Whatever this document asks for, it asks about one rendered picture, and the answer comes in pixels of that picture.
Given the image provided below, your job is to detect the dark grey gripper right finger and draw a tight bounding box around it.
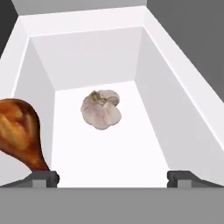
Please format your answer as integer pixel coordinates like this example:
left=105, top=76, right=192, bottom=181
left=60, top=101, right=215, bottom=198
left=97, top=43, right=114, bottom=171
left=166, top=170, right=223, bottom=188

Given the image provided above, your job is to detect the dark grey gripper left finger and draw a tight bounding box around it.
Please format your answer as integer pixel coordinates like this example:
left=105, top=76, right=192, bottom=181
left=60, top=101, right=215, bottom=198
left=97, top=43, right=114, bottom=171
left=2, top=170, right=60, bottom=188

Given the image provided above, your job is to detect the brown chicken drumstick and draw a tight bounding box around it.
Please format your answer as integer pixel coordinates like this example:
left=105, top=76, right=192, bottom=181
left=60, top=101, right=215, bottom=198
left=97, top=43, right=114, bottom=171
left=0, top=98, right=51, bottom=172

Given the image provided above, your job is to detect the white tupperware container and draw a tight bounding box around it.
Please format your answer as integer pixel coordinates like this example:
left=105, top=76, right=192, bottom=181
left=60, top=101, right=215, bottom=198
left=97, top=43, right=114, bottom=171
left=0, top=4, right=224, bottom=188

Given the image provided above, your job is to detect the white garlic bulb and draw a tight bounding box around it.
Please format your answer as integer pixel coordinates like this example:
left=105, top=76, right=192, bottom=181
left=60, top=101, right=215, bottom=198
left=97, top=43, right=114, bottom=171
left=80, top=89, right=123, bottom=131

